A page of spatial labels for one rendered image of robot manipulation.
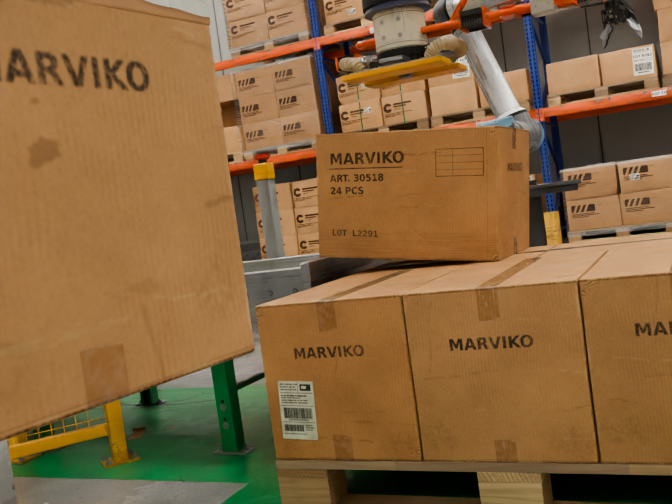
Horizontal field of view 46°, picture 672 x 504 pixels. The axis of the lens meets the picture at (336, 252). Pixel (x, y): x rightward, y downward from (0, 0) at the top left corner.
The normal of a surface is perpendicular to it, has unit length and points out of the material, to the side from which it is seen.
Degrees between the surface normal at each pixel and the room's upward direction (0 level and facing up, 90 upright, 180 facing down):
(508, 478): 90
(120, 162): 90
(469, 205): 90
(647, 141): 90
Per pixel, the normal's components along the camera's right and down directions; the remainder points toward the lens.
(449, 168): -0.44, 0.11
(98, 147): 0.83, -0.08
